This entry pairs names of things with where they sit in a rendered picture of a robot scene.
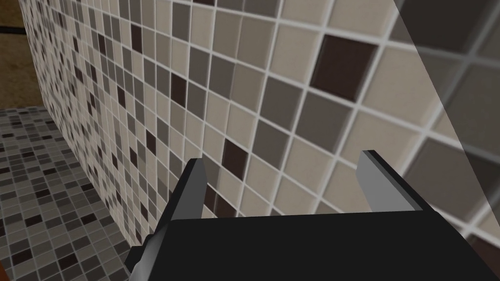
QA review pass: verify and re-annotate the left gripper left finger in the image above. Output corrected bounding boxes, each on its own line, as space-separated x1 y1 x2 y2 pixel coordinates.
154 158 208 236

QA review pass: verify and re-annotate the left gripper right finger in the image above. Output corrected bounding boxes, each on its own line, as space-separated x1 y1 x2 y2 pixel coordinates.
355 150 434 213

